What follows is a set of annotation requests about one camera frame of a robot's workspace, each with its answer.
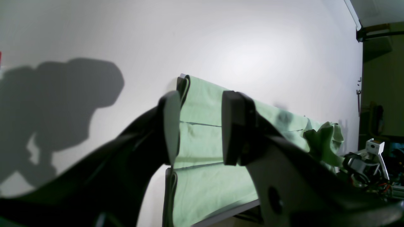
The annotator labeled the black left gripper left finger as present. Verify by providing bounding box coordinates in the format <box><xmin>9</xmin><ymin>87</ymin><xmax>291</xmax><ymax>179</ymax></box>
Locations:
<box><xmin>1</xmin><ymin>91</ymin><xmax>181</xmax><ymax>227</ymax></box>

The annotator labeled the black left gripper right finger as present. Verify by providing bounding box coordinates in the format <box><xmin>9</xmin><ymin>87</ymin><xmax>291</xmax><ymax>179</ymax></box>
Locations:
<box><xmin>221</xmin><ymin>91</ymin><xmax>403</xmax><ymax>227</ymax></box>

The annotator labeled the light green T-shirt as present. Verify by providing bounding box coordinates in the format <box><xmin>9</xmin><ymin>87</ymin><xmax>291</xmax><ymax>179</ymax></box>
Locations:
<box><xmin>163</xmin><ymin>75</ymin><xmax>344</xmax><ymax>227</ymax></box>

